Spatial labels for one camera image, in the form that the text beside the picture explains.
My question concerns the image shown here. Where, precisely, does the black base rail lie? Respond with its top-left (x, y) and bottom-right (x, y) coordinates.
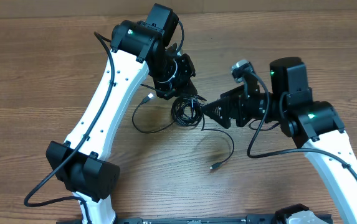
top-left (56, 203), bottom-right (333, 224)

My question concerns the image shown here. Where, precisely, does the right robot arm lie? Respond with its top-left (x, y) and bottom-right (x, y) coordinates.
top-left (201, 57), bottom-right (357, 223)

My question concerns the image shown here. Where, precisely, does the black usb cable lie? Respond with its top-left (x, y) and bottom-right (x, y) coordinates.
top-left (131, 83), bottom-right (236, 171)

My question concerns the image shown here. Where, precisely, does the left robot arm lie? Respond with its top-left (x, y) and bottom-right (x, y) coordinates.
top-left (46, 4), bottom-right (197, 223)

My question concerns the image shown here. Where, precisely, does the black cable bundle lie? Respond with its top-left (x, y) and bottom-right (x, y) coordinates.
top-left (171, 95), bottom-right (207, 128)

